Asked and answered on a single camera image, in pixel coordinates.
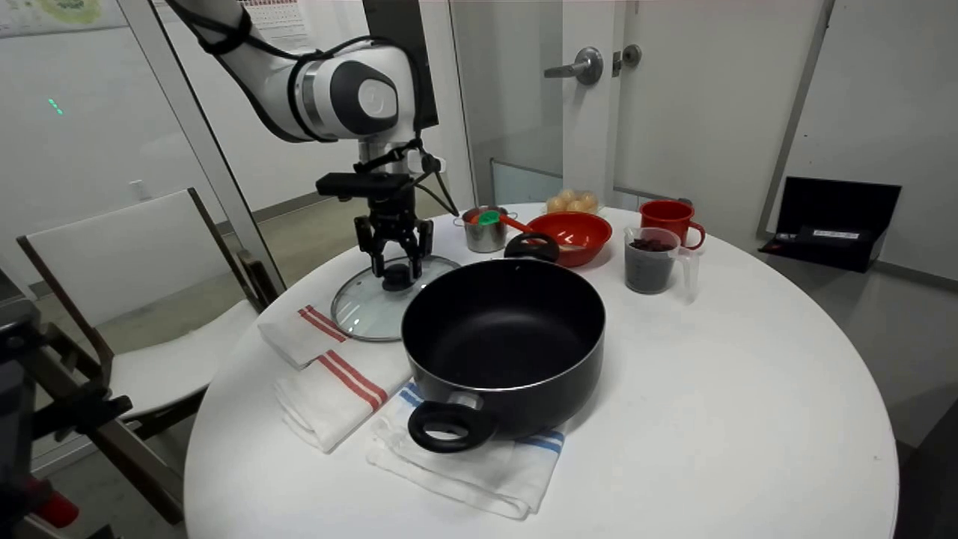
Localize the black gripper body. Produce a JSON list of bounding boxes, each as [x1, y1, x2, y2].
[[355, 196, 437, 260]]

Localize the glass pot lid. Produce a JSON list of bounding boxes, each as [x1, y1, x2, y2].
[[331, 250, 464, 345]]

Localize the black cooking pot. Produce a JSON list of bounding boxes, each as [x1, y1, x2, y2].
[[398, 230, 612, 455]]

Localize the metal can with colourful items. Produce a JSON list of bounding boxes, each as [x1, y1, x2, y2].
[[459, 200, 513, 259]]

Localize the white towel with red stripes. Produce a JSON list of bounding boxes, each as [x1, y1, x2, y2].
[[256, 301, 355, 372], [275, 341, 419, 458]]

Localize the red bowl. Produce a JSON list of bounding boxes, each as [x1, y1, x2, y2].
[[519, 209, 617, 274]]

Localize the yellow round food pieces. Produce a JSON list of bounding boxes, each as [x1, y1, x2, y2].
[[543, 185, 605, 220]]

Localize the white door with frosted glass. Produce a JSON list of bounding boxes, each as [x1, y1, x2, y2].
[[444, 0, 615, 212]]

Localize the clear cup with dark contents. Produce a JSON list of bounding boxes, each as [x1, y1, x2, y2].
[[624, 226, 708, 304]]

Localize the white chair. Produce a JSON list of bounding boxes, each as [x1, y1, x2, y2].
[[16, 185, 266, 527]]

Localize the red cup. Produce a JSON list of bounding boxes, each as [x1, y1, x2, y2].
[[638, 196, 711, 256]]

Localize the silver round door knob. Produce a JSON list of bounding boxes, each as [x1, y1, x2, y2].
[[609, 40, 647, 79]]

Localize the black metal stand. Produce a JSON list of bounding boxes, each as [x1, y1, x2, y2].
[[0, 268, 135, 539]]

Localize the green printed poster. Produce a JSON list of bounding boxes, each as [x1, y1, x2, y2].
[[0, 0, 130, 40]]

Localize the black laptop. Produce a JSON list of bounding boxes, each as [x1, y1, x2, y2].
[[759, 175, 904, 275]]

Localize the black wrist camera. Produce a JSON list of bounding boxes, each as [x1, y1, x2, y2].
[[314, 169, 419, 205]]

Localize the black camera cable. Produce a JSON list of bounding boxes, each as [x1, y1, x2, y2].
[[410, 148, 464, 223]]

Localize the grey metal frame post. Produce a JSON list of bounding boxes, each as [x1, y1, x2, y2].
[[117, 0, 292, 308]]

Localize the silver door lever handle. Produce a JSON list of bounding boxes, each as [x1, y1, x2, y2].
[[543, 43, 609, 91]]

